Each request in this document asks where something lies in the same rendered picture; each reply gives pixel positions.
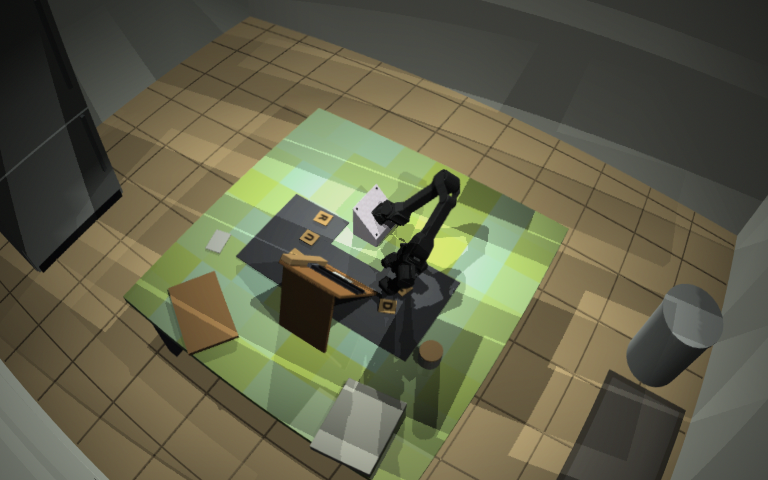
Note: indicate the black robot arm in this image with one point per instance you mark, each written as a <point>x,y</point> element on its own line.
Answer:
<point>421,245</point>

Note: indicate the tan flat board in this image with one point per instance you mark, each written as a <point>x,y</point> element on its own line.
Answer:
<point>202,313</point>

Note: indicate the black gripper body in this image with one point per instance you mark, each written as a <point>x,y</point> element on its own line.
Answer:
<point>390,286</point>

